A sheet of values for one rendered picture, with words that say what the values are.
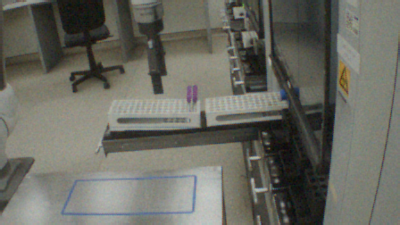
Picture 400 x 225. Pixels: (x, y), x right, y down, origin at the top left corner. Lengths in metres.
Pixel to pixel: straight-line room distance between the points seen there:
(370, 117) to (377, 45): 0.11
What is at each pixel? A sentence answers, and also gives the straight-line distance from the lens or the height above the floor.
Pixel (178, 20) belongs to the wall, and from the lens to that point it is 4.78.
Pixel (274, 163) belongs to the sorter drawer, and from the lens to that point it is 1.05.
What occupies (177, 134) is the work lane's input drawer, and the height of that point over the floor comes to 0.80.
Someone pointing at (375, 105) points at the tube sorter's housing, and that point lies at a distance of 0.58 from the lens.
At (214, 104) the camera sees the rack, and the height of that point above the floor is 0.86.
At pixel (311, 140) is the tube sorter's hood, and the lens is 0.81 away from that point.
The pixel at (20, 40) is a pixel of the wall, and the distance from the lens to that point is 5.40.
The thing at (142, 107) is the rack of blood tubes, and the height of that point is 0.88.
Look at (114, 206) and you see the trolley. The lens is 0.98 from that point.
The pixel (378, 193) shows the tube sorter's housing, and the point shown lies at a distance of 0.69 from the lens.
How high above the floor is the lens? 1.44
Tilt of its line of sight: 28 degrees down
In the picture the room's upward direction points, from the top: 7 degrees counter-clockwise
